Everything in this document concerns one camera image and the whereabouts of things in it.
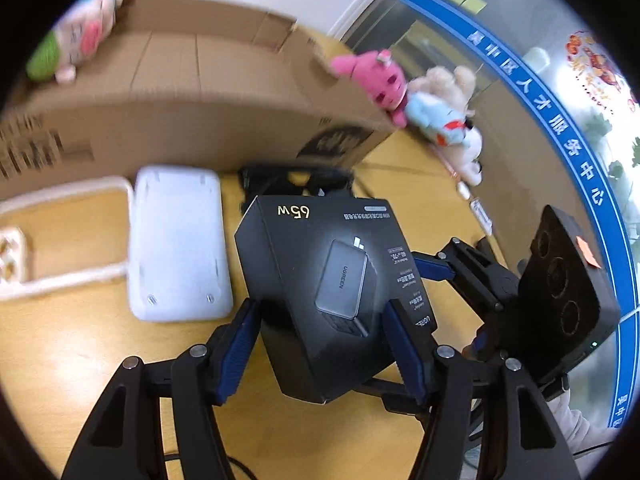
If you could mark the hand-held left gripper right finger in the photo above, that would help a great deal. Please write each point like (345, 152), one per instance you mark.
(406, 355)

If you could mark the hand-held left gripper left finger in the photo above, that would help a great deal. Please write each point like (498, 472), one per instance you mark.
(239, 352)

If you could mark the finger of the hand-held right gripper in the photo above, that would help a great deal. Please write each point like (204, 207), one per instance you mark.
(470, 272)
(487, 342)

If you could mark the black charger box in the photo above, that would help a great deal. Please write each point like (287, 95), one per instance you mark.
(305, 280)

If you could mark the person's right forearm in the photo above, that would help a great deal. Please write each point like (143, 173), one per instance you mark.
(575, 422)

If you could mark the wooden desktop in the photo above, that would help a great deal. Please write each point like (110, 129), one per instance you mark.
(65, 340)

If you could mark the small white adapter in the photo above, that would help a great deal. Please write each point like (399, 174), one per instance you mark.
(481, 215)

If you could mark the white plush toy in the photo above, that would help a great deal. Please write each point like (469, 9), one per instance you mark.
(467, 152)

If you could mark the white router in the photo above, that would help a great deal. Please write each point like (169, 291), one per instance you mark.
(177, 245)

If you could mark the blue window banner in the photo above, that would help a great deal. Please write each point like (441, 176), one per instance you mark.
(560, 135)

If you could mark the light blue plush toy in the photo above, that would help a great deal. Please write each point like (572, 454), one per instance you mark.
(437, 117)

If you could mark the beige plush dog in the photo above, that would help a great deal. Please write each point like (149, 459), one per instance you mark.
(442, 82)

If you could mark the red window decal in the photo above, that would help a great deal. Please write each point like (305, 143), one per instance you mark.
(597, 67)

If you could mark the large cardboard box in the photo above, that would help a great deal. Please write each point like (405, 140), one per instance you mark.
(190, 95)

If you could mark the green and pink plush toy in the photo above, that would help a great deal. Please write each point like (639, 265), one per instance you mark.
(75, 35)

